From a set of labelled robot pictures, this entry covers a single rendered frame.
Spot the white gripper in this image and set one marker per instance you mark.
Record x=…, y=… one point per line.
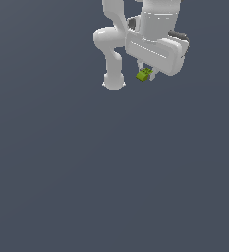
x=155, y=52

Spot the small green block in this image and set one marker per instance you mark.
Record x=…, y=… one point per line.
x=143, y=75

